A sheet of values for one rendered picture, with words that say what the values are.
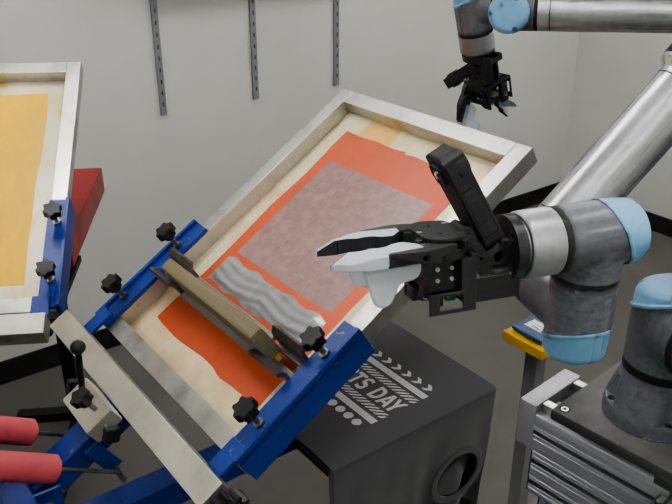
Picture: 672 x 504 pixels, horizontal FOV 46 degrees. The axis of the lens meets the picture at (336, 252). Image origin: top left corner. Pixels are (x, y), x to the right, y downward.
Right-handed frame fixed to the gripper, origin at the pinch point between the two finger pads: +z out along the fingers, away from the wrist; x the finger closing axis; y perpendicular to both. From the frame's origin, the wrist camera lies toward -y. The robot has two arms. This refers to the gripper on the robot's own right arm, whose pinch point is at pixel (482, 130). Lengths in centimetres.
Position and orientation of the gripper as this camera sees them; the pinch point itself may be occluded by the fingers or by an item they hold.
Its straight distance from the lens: 186.7
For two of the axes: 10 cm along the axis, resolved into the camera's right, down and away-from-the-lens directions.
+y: 6.0, 3.4, -7.2
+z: 2.3, 7.9, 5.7
